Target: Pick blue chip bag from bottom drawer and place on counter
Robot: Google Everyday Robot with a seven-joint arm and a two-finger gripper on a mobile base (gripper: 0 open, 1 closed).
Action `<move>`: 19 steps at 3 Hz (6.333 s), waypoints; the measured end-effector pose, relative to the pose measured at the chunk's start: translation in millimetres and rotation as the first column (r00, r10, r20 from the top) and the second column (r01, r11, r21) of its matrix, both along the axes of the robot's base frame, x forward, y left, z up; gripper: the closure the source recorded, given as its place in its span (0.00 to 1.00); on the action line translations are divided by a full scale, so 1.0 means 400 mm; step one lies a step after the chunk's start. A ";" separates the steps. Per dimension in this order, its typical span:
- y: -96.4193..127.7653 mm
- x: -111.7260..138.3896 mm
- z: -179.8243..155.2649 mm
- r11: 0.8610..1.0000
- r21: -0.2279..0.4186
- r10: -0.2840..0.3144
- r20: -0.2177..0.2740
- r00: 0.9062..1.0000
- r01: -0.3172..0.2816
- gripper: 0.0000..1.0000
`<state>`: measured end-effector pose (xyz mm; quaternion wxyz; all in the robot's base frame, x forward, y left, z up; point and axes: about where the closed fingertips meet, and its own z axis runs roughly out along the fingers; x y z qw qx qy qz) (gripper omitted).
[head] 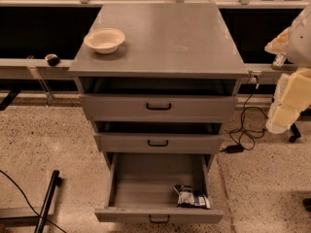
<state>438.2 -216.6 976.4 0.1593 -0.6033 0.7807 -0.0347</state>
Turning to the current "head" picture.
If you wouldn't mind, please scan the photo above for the black caster table leg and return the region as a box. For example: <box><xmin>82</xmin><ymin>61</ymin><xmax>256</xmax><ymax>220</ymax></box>
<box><xmin>289</xmin><ymin>124</ymin><xmax>301</xmax><ymax>143</ymax></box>

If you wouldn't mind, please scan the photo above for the black power adapter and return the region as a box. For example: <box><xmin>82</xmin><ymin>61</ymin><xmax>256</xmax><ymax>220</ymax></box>
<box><xmin>225</xmin><ymin>145</ymin><xmax>244</xmax><ymax>153</ymax></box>

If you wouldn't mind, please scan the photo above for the grey drawer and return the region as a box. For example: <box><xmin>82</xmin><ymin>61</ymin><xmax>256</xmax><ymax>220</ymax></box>
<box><xmin>80</xmin><ymin>94</ymin><xmax>237</xmax><ymax>123</ymax></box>
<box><xmin>95</xmin><ymin>153</ymin><xmax>223</xmax><ymax>224</ymax></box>
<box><xmin>94</xmin><ymin>133</ymin><xmax>223</xmax><ymax>154</ymax></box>

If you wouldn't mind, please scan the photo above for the white bowl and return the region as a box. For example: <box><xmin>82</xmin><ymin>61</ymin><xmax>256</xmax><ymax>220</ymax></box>
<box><xmin>84</xmin><ymin>28</ymin><xmax>125</xmax><ymax>54</ymax></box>

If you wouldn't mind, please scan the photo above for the black power cable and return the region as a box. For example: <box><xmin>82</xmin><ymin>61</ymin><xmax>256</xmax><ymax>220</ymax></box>
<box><xmin>220</xmin><ymin>83</ymin><xmax>270</xmax><ymax>152</ymax></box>

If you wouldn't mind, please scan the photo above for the bottom grey drawer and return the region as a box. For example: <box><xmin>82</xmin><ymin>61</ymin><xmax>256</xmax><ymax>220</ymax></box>
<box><xmin>95</xmin><ymin>153</ymin><xmax>223</xmax><ymax>224</ymax></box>

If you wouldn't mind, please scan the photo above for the top grey drawer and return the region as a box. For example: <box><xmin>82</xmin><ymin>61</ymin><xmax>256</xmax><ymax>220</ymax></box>
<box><xmin>80</xmin><ymin>94</ymin><xmax>237</xmax><ymax>123</ymax></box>

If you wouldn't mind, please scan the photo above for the black metal stand leg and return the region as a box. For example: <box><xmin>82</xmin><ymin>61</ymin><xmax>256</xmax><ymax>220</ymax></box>
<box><xmin>34</xmin><ymin>170</ymin><xmax>61</xmax><ymax>233</ymax></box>

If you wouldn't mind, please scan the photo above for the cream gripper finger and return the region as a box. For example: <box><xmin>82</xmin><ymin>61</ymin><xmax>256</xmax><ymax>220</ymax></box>
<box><xmin>264</xmin><ymin>28</ymin><xmax>289</xmax><ymax>55</ymax></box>
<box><xmin>265</xmin><ymin>68</ymin><xmax>311</xmax><ymax>134</ymax></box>

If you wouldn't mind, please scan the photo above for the middle grey drawer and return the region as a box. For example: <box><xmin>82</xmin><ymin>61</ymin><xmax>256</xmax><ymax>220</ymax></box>
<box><xmin>94</xmin><ymin>133</ymin><xmax>223</xmax><ymax>154</ymax></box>

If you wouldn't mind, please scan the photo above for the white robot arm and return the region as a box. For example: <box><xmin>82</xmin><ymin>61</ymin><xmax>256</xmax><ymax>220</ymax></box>
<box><xmin>264</xmin><ymin>4</ymin><xmax>311</xmax><ymax>134</ymax></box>

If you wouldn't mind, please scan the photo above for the clear plastic bottle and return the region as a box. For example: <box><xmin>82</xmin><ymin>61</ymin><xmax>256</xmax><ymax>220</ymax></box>
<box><xmin>271</xmin><ymin>53</ymin><xmax>287</xmax><ymax>70</ymax></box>

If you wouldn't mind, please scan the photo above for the grey drawer cabinet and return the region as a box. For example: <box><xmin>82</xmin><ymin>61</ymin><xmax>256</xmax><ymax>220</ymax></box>
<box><xmin>67</xmin><ymin>2</ymin><xmax>250</xmax><ymax>167</ymax></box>

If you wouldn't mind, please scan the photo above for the black and yellow tape measure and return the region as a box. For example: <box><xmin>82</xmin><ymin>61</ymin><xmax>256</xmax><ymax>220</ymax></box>
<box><xmin>45</xmin><ymin>53</ymin><xmax>60</xmax><ymax>66</ymax></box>

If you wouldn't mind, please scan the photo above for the blue chip bag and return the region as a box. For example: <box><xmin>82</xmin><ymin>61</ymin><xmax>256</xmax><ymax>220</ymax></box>
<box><xmin>174</xmin><ymin>184</ymin><xmax>211</xmax><ymax>210</ymax></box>

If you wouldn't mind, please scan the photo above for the black floor cable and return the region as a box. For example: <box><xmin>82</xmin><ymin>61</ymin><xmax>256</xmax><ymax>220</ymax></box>
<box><xmin>0</xmin><ymin>169</ymin><xmax>67</xmax><ymax>233</ymax></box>

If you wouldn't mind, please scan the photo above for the grey rail frame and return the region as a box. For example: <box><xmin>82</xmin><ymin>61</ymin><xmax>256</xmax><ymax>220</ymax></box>
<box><xmin>0</xmin><ymin>58</ymin><xmax>72</xmax><ymax>80</ymax></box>

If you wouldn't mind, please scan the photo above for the white wall plug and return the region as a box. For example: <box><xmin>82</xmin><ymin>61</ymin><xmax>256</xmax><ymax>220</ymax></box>
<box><xmin>249</xmin><ymin>71</ymin><xmax>261</xmax><ymax>83</ymax></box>

